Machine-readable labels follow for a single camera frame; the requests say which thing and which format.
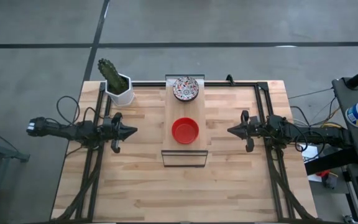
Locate white hexagonal plant pot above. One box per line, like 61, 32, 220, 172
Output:
105, 73, 135, 106

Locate wooden riser shelf black legs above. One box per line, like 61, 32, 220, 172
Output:
160, 73, 209, 168

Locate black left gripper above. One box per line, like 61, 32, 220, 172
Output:
103, 112, 139, 154

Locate green cactus plant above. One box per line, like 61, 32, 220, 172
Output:
97, 58, 129, 93

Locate yellow cable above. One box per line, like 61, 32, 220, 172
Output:
320, 122, 347, 129

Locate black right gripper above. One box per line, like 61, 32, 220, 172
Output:
227, 110, 269, 154

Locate white paper sheet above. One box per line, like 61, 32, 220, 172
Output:
301, 144, 320, 183

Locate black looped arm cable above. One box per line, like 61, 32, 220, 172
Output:
56, 95, 81, 126

